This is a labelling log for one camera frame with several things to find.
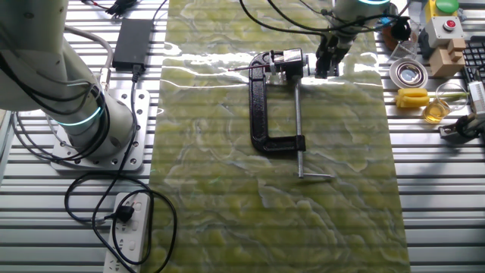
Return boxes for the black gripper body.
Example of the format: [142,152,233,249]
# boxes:
[316,34,348,65]

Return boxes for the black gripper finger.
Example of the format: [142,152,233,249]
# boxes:
[314,58,329,80]
[326,56,341,79]

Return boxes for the black crank pencil sharpener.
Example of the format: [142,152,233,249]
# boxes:
[268,48,318,80]

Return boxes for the black C-clamp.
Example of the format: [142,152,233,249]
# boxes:
[248,51,336,180]

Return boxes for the brown round object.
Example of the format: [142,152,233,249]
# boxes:
[380,24,399,52]

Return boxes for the clear mesh container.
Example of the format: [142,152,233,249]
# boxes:
[390,18,421,62]

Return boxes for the white tape roll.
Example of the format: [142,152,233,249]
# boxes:
[389,57,430,89]

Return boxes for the yellow sponge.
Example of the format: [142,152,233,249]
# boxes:
[395,86,431,109]

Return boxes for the wooden blocks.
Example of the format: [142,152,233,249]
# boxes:
[429,37,468,79]

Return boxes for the glass beaker yellow liquid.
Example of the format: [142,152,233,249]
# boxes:
[421,82,469,124]

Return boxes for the red emergency stop box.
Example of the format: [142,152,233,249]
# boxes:
[423,15,465,49]

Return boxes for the yellow box green button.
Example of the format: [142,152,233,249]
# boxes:
[425,0,462,24]

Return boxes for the black keyboard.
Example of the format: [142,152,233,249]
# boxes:
[462,36,485,83]

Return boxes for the green marble pattern mat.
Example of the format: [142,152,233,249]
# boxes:
[145,0,412,273]

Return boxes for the black power adapter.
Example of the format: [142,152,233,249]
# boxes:
[111,17,155,73]

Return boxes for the white power strip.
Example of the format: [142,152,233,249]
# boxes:
[102,191,152,273]

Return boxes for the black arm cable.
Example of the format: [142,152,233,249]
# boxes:
[238,0,412,39]

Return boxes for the small grey camera stand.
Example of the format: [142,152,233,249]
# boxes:
[438,112,485,145]

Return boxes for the silver depth camera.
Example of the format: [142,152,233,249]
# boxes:
[467,80,485,121]

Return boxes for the black power cord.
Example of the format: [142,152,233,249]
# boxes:
[63,70,179,273]

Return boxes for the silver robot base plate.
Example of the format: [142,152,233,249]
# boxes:
[51,89,151,172]

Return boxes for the black bundled adapter cable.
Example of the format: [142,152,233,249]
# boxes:
[81,0,168,20]

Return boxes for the thick grey robot cable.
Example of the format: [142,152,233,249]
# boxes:
[62,24,114,92]

